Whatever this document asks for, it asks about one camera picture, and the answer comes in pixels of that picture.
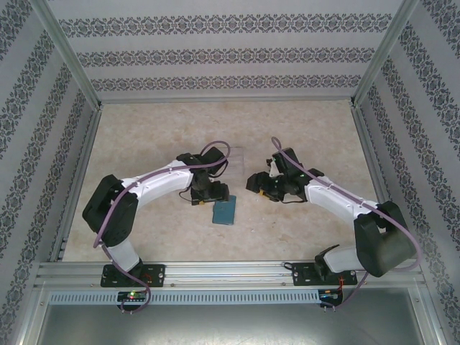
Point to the blue card holder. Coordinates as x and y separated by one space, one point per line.
224 212

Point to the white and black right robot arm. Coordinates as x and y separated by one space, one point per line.
332 201

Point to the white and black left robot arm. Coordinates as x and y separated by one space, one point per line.
169 185

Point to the circuit board with green light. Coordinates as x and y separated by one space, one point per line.
133 295

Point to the grey metal sheet panel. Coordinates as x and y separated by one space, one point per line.
230 327

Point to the aluminium mounting rail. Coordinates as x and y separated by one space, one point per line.
230 276

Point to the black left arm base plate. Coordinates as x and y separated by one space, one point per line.
158 273

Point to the aluminium back rail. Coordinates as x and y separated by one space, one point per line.
230 99

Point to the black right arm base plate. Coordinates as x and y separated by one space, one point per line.
302 275

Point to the aluminium side rail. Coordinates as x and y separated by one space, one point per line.
78 179
377 179

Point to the aluminium frame post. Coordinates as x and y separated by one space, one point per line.
381 54
72 54

